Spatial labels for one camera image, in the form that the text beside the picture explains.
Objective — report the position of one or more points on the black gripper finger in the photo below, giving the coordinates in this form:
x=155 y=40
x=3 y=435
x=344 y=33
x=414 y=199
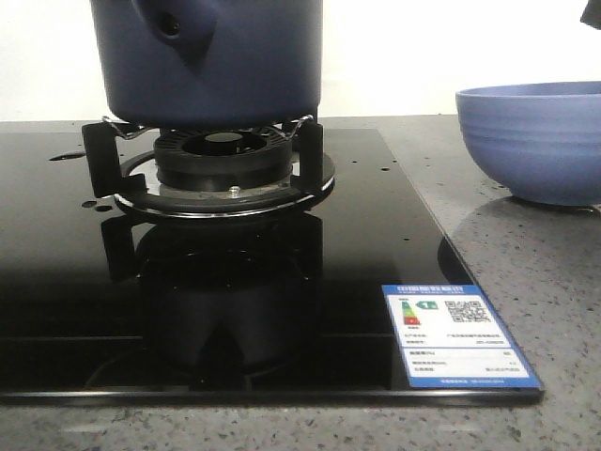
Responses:
x=591 y=14

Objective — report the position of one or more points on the light blue plastic bowl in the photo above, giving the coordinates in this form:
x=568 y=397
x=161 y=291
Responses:
x=541 y=141

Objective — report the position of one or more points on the dark blue cooking pot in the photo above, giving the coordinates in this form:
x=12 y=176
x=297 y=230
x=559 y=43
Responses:
x=210 y=64

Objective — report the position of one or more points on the black pot support grate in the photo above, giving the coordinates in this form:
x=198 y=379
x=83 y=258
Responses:
x=135 y=186

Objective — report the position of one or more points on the blue energy label sticker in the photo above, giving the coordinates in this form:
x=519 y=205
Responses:
x=450 y=337

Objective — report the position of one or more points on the black gas burner head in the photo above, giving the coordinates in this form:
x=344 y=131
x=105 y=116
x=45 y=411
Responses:
x=215 y=161

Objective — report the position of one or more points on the black glass gas cooktop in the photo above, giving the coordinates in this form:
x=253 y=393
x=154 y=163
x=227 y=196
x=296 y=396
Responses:
x=99 y=308

